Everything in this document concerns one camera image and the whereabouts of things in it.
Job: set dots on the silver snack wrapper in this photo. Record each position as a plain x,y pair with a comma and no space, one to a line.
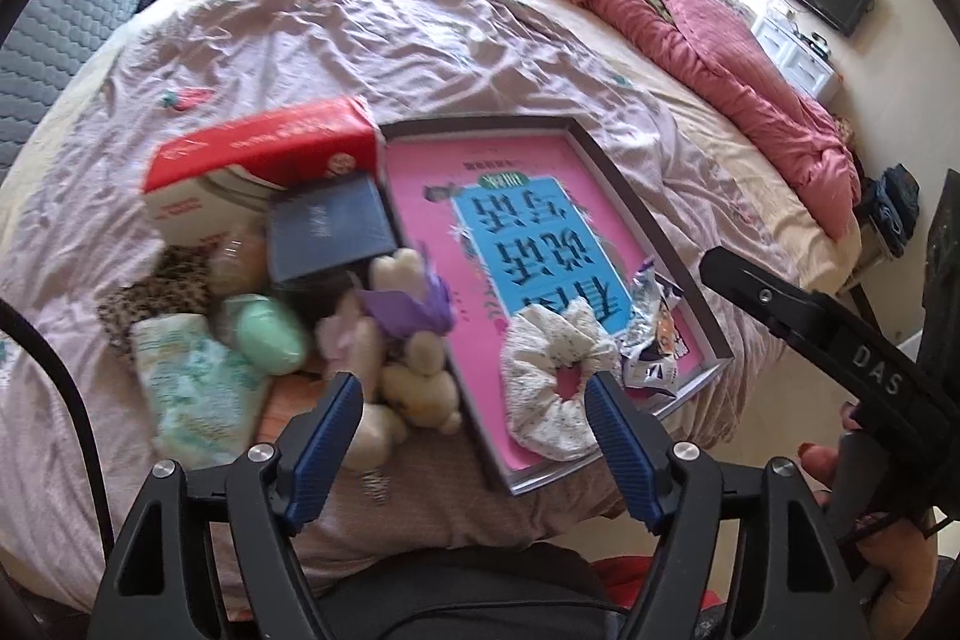
660,325

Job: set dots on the beige item in clear bag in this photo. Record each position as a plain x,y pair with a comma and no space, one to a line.
240,261

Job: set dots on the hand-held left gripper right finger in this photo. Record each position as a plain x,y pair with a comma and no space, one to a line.
621,449

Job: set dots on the white plush rabbit toy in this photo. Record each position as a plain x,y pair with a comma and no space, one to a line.
420,377

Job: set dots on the red cloth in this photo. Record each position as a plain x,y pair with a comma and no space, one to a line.
626,576

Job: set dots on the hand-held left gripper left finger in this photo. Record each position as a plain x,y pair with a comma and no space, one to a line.
324,441

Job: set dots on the leopard print scarf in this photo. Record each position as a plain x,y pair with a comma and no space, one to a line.
169,295

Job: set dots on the white floral scrunchie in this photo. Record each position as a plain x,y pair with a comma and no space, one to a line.
540,347

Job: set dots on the green sponge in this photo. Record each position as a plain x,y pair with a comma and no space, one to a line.
266,332

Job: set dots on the dark blue box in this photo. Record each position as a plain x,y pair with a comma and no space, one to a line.
330,227

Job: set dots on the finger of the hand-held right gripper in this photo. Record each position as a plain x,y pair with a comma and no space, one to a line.
757,295

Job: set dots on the person's dark trousers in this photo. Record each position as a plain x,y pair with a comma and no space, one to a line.
457,595

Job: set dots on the dark board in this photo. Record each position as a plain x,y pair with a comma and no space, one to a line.
943,265

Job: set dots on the tissue packet green print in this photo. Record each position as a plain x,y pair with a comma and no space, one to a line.
199,392

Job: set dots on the pink duvet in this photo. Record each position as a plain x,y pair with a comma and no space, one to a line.
720,55

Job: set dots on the white cabinet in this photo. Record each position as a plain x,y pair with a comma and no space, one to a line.
799,51

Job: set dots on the grey padded headboard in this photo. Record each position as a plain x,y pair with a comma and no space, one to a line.
67,18

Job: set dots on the blue bag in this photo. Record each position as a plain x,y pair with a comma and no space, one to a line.
892,209

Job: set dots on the person's right hand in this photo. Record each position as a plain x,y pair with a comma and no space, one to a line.
896,565

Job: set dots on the pink quilted bedspread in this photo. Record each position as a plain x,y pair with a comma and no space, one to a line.
360,33

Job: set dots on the red and white tissue pack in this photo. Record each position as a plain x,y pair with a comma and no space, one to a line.
255,149

